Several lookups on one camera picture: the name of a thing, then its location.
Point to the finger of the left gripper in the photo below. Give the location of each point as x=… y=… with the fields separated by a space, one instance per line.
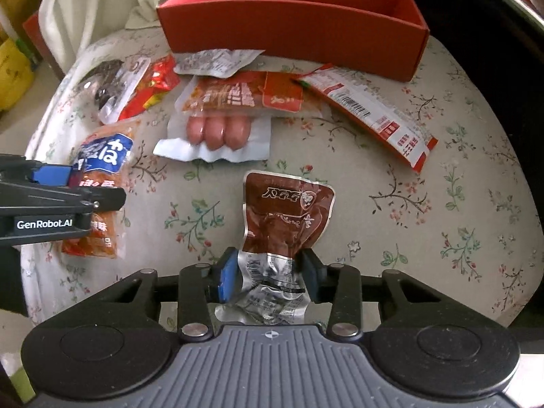
x=52 y=175
x=104 y=199

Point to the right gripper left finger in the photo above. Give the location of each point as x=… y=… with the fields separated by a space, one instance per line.
x=202 y=284

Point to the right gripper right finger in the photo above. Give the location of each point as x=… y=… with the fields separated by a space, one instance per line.
x=336 y=284

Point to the red white label snack packet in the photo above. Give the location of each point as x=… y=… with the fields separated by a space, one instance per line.
x=137 y=86

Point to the blue label orange snack packet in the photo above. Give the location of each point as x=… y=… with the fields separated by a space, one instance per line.
x=102 y=161

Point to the brown silver snack packet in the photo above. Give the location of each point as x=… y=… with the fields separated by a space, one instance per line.
x=283 y=215

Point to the red orange square packet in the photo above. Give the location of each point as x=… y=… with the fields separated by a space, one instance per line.
x=282 y=93

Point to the sausage pack clear wrapper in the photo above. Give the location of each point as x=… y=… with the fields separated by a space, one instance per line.
x=219 y=119

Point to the cream white towel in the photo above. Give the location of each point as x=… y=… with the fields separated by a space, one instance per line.
x=68 y=27

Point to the silver white snack packet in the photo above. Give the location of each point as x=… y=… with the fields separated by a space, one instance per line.
x=215 y=63

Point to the yellow object at left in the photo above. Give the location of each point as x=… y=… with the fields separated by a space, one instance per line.
x=16 y=75

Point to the red cardboard box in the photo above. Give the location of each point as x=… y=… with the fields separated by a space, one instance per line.
x=381 y=37

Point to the dark brown clear snack packet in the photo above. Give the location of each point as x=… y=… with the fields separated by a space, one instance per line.
x=103 y=83

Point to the long red white snack packet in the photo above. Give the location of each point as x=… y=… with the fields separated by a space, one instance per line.
x=347 y=91

